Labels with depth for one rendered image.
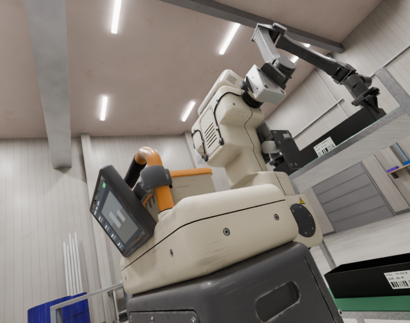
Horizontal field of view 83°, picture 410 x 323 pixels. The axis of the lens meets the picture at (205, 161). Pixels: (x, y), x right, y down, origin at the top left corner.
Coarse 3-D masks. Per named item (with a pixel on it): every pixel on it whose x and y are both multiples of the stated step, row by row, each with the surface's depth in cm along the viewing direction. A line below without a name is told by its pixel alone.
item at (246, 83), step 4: (248, 80) 79; (240, 84) 78; (244, 84) 77; (248, 84) 77; (244, 88) 77; (248, 88) 77; (248, 92) 80; (252, 92) 76; (252, 96) 79; (256, 100) 80
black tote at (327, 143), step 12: (372, 108) 98; (348, 120) 102; (360, 120) 98; (372, 120) 94; (336, 132) 106; (348, 132) 102; (312, 144) 117; (324, 144) 111; (336, 144) 107; (312, 156) 117; (276, 168) 136; (288, 168) 129
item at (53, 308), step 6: (102, 288) 231; (108, 288) 233; (114, 288) 256; (90, 294) 225; (96, 294) 231; (126, 294) 270; (72, 300) 218; (78, 300) 220; (126, 300) 267; (54, 306) 211; (60, 306) 213; (126, 306) 264; (54, 312) 209; (60, 312) 241; (54, 318) 208; (60, 318) 239
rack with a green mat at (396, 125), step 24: (384, 72) 78; (408, 96) 74; (384, 120) 79; (408, 120) 84; (360, 144) 93; (384, 144) 108; (312, 168) 104; (336, 168) 123; (360, 312) 91; (384, 312) 84; (408, 312) 78
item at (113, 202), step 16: (112, 176) 48; (144, 176) 47; (160, 176) 47; (96, 192) 55; (112, 192) 48; (128, 192) 47; (144, 192) 47; (96, 208) 60; (112, 208) 52; (128, 208) 46; (144, 208) 47; (112, 224) 58; (128, 224) 50; (144, 224) 46; (112, 240) 64; (128, 240) 55; (144, 240) 49
